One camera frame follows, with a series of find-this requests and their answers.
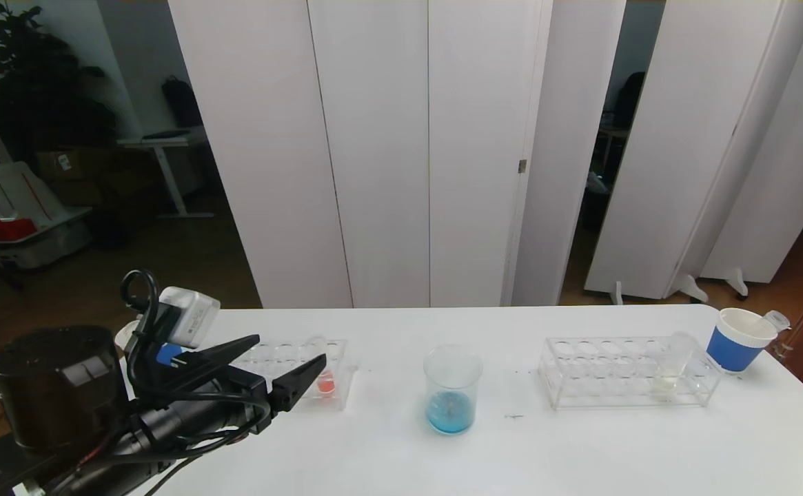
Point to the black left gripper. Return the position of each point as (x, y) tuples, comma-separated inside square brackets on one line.
[(239, 386)]

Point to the clear plastic test tube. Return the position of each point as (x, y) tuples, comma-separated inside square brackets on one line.
[(777, 319)]

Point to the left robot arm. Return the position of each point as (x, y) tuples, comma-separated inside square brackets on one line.
[(56, 386)]

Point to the test tube with red liquid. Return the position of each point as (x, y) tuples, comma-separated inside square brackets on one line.
[(327, 386)]

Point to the clear acrylic test tube rack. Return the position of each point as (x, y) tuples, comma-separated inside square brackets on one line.
[(342, 386), (622, 386)]

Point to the clear glass beaker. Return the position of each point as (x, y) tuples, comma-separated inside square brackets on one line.
[(451, 410)]

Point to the test tube with yellowish liquid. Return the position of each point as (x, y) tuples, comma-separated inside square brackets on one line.
[(668, 377)]

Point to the blue and white paper cup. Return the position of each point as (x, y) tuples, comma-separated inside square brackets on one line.
[(730, 349), (125, 336)]

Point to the white standing desk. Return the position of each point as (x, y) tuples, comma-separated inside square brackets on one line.
[(163, 141)]

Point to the white folding partition with hinge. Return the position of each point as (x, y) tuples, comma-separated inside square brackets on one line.
[(373, 138)]

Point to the black backpack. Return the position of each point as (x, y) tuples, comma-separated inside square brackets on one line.
[(180, 103)]

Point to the brown cardboard box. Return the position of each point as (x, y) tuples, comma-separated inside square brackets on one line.
[(63, 164)]

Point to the white machine base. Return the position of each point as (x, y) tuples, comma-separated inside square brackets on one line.
[(18, 200)]

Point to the dark green potted plant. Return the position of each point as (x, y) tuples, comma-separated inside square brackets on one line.
[(36, 83)]

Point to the black chair behind partitions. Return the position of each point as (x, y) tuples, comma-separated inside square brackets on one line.
[(628, 100)]

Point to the white folding partition with feet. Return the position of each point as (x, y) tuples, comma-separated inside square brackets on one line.
[(684, 138)]

